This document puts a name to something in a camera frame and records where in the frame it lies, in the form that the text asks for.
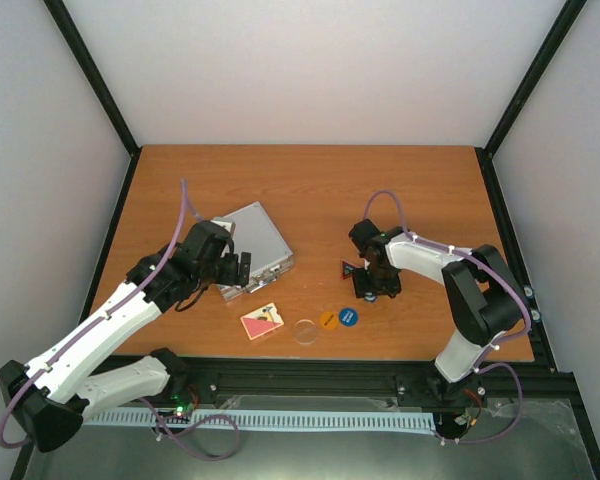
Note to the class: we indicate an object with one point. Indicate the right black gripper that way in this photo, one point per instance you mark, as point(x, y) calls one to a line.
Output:
point(362, 285)

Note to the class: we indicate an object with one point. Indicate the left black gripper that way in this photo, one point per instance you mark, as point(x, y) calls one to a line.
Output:
point(231, 276)

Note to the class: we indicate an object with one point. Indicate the aluminium poker case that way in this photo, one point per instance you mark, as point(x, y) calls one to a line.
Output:
point(271, 255)

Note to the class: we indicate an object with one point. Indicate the triangular all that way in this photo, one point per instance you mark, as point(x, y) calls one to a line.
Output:
point(347, 269)

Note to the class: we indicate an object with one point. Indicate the pink yellow card deck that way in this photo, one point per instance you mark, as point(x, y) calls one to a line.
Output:
point(261, 321)

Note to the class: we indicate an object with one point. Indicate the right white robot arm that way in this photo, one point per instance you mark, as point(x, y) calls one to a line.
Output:
point(484, 298)

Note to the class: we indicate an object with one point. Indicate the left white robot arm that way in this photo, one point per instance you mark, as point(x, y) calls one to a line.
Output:
point(53, 394)

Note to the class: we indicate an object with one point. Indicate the blue small blind button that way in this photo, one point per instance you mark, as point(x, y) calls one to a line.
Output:
point(348, 317)

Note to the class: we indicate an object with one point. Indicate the orange big blind button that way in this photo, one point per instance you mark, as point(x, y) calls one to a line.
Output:
point(329, 320)

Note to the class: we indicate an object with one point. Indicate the clear round dealer button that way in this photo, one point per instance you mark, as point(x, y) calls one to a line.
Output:
point(305, 332)

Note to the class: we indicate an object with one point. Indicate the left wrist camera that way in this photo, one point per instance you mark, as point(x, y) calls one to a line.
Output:
point(226, 223)

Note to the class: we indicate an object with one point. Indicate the light blue cable duct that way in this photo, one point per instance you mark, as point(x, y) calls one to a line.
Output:
point(271, 421)

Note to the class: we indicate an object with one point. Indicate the black aluminium frame rail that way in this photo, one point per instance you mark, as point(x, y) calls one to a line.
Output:
point(217, 379)

